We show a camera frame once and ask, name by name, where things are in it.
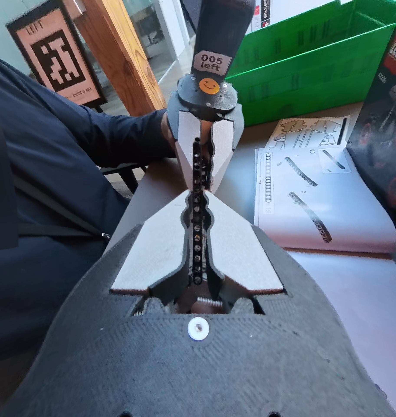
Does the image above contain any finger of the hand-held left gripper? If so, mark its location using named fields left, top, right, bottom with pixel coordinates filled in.
left=204, top=121, right=234, bottom=194
left=174, top=110, right=202, bottom=193

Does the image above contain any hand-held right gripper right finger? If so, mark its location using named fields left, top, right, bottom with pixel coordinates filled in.
left=203, top=190, right=284, bottom=303

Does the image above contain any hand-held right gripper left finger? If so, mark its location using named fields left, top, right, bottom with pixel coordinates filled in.
left=111, top=190, right=193, bottom=303

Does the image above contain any long black holed toy beam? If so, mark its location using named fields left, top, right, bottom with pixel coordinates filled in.
left=191, top=137, right=206, bottom=285

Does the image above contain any person's left forearm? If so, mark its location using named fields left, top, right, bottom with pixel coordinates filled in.
left=64, top=104, right=176, bottom=168

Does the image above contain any dark toy set box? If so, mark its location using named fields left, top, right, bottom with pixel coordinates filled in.
left=346, top=13, right=396, bottom=225

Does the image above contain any person's left hand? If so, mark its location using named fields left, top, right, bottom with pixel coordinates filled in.
left=161, top=109, right=177, bottom=150

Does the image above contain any black office chair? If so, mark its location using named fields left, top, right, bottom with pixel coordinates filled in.
left=100, top=163, right=148, bottom=196

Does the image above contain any green storage bin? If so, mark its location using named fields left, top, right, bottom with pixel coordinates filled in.
left=225, top=0, right=396, bottom=127

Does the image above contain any person's torso in dark clothing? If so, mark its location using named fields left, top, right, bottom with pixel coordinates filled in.
left=0, top=52, right=130, bottom=365

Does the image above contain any open instruction booklet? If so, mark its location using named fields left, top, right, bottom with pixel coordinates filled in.
left=254, top=114, right=396, bottom=254

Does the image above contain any framed marker sign on stand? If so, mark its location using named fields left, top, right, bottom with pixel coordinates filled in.
left=6, top=0, right=108, bottom=113

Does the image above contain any wooden post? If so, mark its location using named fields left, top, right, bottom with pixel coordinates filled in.
left=72, top=0, right=167, bottom=116

